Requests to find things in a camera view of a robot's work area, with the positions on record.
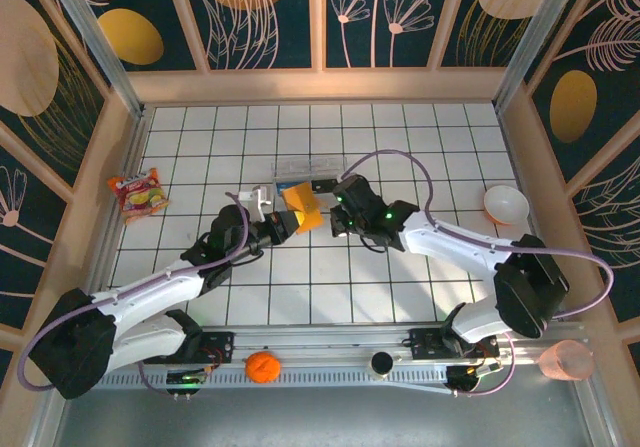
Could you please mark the pink translucent cup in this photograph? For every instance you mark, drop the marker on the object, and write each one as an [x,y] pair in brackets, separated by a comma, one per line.
[567,361]

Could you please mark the red instant noodle packet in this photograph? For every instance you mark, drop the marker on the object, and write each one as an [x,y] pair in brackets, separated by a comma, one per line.
[140,194]

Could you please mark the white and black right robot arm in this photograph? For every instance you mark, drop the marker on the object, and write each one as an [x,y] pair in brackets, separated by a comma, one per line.
[450,247]

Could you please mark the orange ball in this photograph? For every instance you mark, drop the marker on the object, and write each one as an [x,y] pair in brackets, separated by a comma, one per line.
[262,367]

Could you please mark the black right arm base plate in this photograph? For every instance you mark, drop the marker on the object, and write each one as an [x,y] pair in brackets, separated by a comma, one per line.
[425,344]

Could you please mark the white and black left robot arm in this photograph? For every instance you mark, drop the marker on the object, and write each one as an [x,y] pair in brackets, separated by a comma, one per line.
[150,292]

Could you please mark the clear plastic tray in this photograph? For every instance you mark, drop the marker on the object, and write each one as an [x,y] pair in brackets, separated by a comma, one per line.
[305,167]

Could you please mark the aluminium mounting rail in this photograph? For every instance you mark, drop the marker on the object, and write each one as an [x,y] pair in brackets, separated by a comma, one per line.
[325,339]

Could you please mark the blue credit card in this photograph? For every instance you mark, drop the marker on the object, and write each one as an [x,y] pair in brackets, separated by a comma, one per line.
[280,188]

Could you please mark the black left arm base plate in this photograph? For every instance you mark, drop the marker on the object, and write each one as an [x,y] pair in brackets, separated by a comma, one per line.
[222,347]

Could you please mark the black credit card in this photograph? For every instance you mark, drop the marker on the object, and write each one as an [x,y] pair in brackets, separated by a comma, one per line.
[324,185]

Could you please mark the white bowl with orange outside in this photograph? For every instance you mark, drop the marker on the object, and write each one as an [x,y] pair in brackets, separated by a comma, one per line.
[506,204]

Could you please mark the black round knob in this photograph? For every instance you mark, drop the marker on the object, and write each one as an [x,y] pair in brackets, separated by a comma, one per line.
[381,363]

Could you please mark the aluminium frame post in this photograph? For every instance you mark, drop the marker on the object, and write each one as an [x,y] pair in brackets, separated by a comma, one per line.
[535,42]
[101,52]

